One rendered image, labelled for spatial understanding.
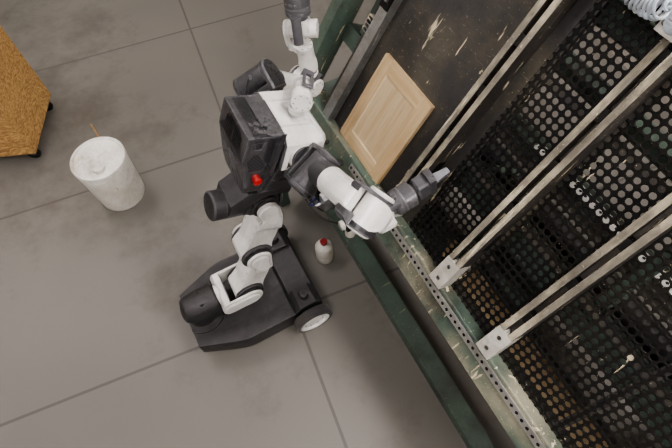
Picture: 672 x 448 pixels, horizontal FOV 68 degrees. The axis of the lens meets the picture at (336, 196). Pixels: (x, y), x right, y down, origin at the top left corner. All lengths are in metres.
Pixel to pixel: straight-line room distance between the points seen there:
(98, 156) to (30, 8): 2.11
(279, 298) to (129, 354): 0.83
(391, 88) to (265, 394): 1.59
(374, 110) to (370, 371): 1.32
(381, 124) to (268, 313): 1.14
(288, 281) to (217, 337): 0.44
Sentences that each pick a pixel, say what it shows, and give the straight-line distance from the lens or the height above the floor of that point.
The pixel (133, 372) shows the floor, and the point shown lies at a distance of 2.84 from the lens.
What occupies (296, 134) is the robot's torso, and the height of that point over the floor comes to 1.36.
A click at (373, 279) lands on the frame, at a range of 2.58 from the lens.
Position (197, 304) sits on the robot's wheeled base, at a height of 0.35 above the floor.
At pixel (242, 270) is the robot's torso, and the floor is 0.43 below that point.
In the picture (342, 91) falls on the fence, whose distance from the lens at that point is 2.11.
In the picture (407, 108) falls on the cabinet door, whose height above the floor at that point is 1.17.
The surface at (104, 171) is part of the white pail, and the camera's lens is 2.98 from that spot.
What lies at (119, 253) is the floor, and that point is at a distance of 3.11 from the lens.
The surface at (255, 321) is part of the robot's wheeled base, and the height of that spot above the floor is 0.17.
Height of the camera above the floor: 2.58
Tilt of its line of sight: 59 degrees down
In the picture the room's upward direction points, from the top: 2 degrees counter-clockwise
